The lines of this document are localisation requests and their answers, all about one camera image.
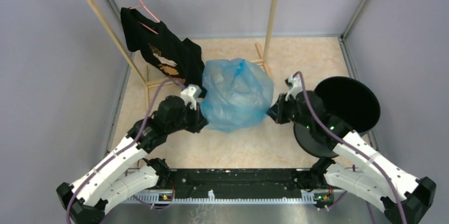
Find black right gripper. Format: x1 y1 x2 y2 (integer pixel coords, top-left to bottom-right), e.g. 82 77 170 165
265 92 313 130

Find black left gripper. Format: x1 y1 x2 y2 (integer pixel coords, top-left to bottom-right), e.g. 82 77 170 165
166 100 209 134

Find blue plastic trash bag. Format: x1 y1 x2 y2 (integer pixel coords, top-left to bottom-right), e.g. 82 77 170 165
200 58 274 132

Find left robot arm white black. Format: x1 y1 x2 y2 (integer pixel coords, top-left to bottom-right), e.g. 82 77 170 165
56 95 208 223

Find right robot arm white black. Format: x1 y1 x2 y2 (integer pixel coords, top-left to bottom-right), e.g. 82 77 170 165
267 91 436 223

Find black round trash bin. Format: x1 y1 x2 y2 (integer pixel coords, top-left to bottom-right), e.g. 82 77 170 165
293 76 381 158

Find black printed t-shirt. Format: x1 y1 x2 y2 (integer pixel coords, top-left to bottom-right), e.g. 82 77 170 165
120 7 207 98

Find wooden clothes rack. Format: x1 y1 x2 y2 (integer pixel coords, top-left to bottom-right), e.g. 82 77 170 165
86 0 278 108

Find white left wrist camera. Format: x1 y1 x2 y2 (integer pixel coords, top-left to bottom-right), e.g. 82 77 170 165
180 84 202 110

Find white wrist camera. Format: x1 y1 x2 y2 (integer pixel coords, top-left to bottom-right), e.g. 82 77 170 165
285 72 303 101
180 84 202 110

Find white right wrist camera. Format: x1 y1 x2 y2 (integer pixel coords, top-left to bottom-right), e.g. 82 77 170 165
285 72 303 101

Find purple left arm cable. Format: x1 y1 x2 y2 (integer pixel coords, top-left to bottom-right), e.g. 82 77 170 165
66 77 186 224

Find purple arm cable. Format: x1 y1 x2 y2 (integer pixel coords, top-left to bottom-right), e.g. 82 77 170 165
66 77 186 224
294 71 408 224

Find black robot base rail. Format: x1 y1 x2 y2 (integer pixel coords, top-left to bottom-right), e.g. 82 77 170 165
87 167 378 205

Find metal corner frame left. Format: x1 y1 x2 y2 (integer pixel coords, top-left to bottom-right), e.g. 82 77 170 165
97 0 131 155

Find metal corner frame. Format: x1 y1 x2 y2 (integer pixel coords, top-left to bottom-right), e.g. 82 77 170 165
97 0 131 155
338 0 370 80

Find metal corner frame right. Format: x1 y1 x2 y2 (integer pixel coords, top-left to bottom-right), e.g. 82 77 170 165
338 0 370 80

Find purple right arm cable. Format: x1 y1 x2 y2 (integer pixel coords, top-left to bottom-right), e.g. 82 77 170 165
294 71 408 224

